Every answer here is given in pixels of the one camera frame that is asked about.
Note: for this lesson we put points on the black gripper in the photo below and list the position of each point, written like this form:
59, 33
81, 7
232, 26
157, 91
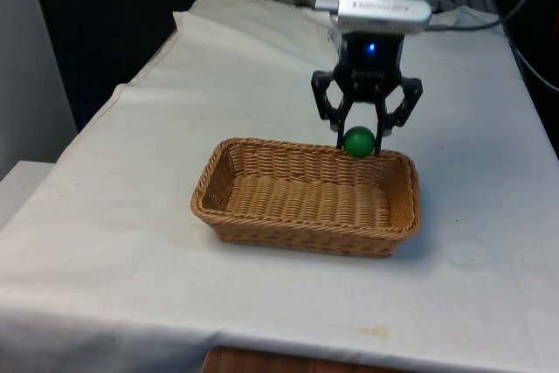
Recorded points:
369, 68

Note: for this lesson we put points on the green ball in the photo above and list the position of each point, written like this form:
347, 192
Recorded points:
359, 141

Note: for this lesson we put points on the brown wicker basket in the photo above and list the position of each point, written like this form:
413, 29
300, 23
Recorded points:
305, 198

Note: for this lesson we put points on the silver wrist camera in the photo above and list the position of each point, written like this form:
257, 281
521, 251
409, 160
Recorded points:
384, 9

